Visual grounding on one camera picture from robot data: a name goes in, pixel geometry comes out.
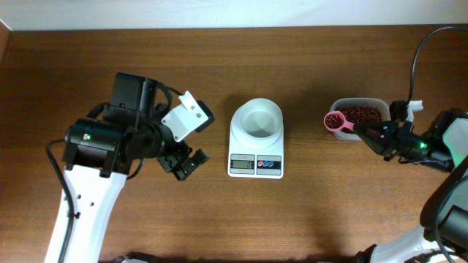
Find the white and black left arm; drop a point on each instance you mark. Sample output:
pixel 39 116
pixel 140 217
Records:
pixel 144 119

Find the clear plastic container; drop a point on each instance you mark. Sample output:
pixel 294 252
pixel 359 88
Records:
pixel 363 102

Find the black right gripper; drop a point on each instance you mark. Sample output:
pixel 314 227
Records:
pixel 390 136

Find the white bowl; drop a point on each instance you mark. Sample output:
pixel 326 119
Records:
pixel 260 118

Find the pink measuring scoop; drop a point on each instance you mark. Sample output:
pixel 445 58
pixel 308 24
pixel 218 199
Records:
pixel 335 121

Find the white digital kitchen scale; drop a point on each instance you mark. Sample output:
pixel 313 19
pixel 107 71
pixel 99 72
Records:
pixel 250 157

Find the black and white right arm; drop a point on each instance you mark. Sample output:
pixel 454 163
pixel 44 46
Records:
pixel 441 234

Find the red adzuki beans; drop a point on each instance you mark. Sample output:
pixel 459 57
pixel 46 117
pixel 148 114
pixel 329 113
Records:
pixel 358 114

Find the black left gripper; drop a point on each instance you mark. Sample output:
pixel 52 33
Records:
pixel 181 153

